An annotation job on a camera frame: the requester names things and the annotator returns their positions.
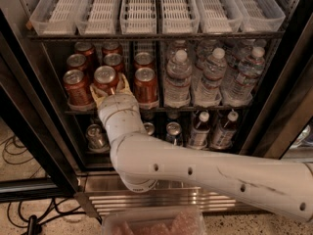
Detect water bottle back middle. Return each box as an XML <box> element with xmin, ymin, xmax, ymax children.
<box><xmin>192</xmin><ymin>39</ymin><xmax>218</xmax><ymax>89</ymax></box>

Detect fridge door left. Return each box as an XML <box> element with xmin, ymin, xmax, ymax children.
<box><xmin>0</xmin><ymin>12</ymin><xmax>78</xmax><ymax>203</ymax></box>

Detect water bottle front left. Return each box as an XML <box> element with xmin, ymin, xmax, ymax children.
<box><xmin>164</xmin><ymin>49</ymin><xmax>193</xmax><ymax>108</ymax></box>

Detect dark drink bottle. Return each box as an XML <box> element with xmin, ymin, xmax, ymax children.
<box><xmin>210</xmin><ymin>111</ymin><xmax>239</xmax><ymax>150</ymax></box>
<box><xmin>188</xmin><ymin>111</ymin><xmax>210</xmax><ymax>149</ymax></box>

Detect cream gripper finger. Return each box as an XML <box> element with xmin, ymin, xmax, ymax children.
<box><xmin>116</xmin><ymin>72</ymin><xmax>132</xmax><ymax>95</ymax></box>
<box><xmin>90</xmin><ymin>84</ymin><xmax>108</xmax><ymax>107</ymax></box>

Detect blue can bottom right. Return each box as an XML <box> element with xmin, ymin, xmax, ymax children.
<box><xmin>165</xmin><ymin>121</ymin><xmax>183</xmax><ymax>146</ymax></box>

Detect water bottle back left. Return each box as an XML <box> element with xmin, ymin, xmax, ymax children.
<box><xmin>166</xmin><ymin>40</ymin><xmax>188</xmax><ymax>62</ymax></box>

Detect dark drink bottle left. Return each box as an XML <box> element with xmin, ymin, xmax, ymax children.
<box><xmin>188</xmin><ymin>111</ymin><xmax>210</xmax><ymax>149</ymax></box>

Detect dark drink bottle right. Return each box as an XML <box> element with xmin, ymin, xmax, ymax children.
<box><xmin>210</xmin><ymin>111</ymin><xmax>239</xmax><ymax>150</ymax></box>

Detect water bottle front middle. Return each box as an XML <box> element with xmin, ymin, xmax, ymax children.
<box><xmin>194</xmin><ymin>48</ymin><xmax>227</xmax><ymax>107</ymax></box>

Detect water bottle front right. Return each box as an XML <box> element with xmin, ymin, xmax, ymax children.
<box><xmin>224</xmin><ymin>47</ymin><xmax>265</xmax><ymax>102</ymax></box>

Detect blue can bottom left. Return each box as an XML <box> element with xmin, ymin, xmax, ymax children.
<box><xmin>144</xmin><ymin>122</ymin><xmax>156</xmax><ymax>136</ymax></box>

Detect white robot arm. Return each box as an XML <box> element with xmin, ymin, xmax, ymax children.
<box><xmin>90</xmin><ymin>79</ymin><xmax>313</xmax><ymax>223</ymax></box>

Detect red coke can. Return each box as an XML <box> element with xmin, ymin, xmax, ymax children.
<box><xmin>134</xmin><ymin>68</ymin><xmax>157</xmax><ymax>103</ymax></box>
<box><xmin>94</xmin><ymin>66</ymin><xmax>119</xmax><ymax>95</ymax></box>
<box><xmin>74</xmin><ymin>42</ymin><xmax>99</xmax><ymax>69</ymax></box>
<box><xmin>63</xmin><ymin>70</ymin><xmax>93</xmax><ymax>106</ymax></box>
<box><xmin>133</xmin><ymin>52</ymin><xmax>155</xmax><ymax>70</ymax></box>
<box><xmin>102</xmin><ymin>41</ymin><xmax>123</xmax><ymax>56</ymax></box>
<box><xmin>103</xmin><ymin>53</ymin><xmax>125</xmax><ymax>72</ymax></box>
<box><xmin>67</xmin><ymin>54</ymin><xmax>93</xmax><ymax>79</ymax></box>

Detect water bottle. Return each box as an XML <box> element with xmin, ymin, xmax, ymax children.
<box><xmin>192</xmin><ymin>39</ymin><xmax>218</xmax><ymax>89</ymax></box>
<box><xmin>224</xmin><ymin>39</ymin><xmax>254</xmax><ymax>85</ymax></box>
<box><xmin>194</xmin><ymin>48</ymin><xmax>227</xmax><ymax>107</ymax></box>
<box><xmin>166</xmin><ymin>40</ymin><xmax>188</xmax><ymax>62</ymax></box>
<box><xmin>164</xmin><ymin>49</ymin><xmax>193</xmax><ymax>108</ymax></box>
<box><xmin>224</xmin><ymin>47</ymin><xmax>265</xmax><ymax>102</ymax></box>

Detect silver can bottom left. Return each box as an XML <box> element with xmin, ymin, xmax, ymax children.
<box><xmin>85</xmin><ymin>124</ymin><xmax>110</xmax><ymax>153</ymax></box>

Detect clear plastic container foreground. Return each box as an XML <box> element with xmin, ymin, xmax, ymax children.
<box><xmin>101</xmin><ymin>206</ymin><xmax>207</xmax><ymax>235</ymax></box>

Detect blue can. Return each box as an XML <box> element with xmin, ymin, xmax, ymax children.
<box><xmin>144</xmin><ymin>122</ymin><xmax>156</xmax><ymax>136</ymax></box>
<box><xmin>165</xmin><ymin>121</ymin><xmax>183</xmax><ymax>146</ymax></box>

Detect water bottle back right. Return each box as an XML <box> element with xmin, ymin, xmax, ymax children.
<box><xmin>224</xmin><ymin>39</ymin><xmax>254</xmax><ymax>85</ymax></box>

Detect clear bin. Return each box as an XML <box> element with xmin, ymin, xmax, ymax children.
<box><xmin>119</xmin><ymin>0</ymin><xmax>157</xmax><ymax>34</ymax></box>
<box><xmin>196</xmin><ymin>0</ymin><xmax>243</xmax><ymax>33</ymax></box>
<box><xmin>234</xmin><ymin>0</ymin><xmax>286</xmax><ymax>32</ymax></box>
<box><xmin>75</xmin><ymin>0</ymin><xmax>120</xmax><ymax>35</ymax></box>
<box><xmin>30</xmin><ymin>0</ymin><xmax>81</xmax><ymax>36</ymax></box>
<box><xmin>160</xmin><ymin>0</ymin><xmax>200</xmax><ymax>34</ymax></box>

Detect fridge glass door right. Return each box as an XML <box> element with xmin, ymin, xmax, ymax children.
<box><xmin>241</xmin><ymin>15</ymin><xmax>313</xmax><ymax>160</ymax></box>

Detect black floor cables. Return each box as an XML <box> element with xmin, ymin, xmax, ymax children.
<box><xmin>0</xmin><ymin>134</ymin><xmax>103</xmax><ymax>235</ymax></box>

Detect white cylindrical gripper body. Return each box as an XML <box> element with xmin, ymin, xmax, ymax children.
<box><xmin>98</xmin><ymin>93</ymin><xmax>147</xmax><ymax>148</ymax></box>

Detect stainless fridge base grille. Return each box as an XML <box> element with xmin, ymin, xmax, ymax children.
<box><xmin>74</xmin><ymin>171</ymin><xmax>260</xmax><ymax>217</ymax></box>

